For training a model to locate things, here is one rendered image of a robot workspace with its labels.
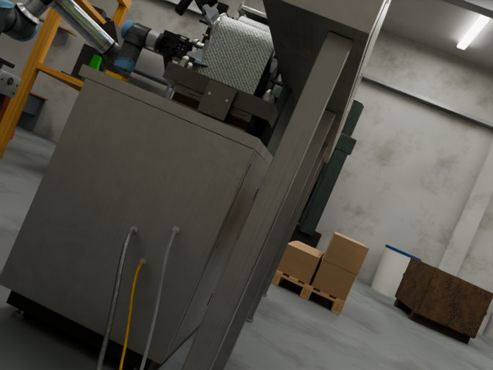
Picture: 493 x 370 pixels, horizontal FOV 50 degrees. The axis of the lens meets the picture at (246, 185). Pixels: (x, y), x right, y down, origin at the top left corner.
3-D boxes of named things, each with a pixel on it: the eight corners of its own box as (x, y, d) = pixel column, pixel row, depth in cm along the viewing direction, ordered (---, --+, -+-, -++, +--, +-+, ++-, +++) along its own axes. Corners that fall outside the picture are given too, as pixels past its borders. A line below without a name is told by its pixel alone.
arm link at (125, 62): (124, 73, 213) (135, 48, 213) (134, 75, 204) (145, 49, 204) (106, 64, 208) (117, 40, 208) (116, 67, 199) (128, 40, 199)
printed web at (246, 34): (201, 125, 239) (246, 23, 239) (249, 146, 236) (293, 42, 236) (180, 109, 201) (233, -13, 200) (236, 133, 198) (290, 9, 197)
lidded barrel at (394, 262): (400, 298, 863) (418, 258, 863) (406, 305, 805) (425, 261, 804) (366, 283, 872) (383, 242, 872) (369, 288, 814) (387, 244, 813)
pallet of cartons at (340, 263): (339, 297, 574) (363, 243, 573) (348, 319, 465) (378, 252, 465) (274, 268, 582) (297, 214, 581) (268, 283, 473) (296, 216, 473)
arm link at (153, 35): (143, 44, 200) (150, 51, 208) (153, 48, 200) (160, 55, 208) (151, 26, 200) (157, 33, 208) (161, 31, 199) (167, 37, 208)
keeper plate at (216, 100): (198, 111, 180) (210, 81, 180) (224, 122, 178) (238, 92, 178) (196, 109, 177) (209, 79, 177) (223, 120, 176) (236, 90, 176)
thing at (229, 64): (192, 81, 201) (212, 37, 201) (249, 105, 198) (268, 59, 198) (192, 81, 201) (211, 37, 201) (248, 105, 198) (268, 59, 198)
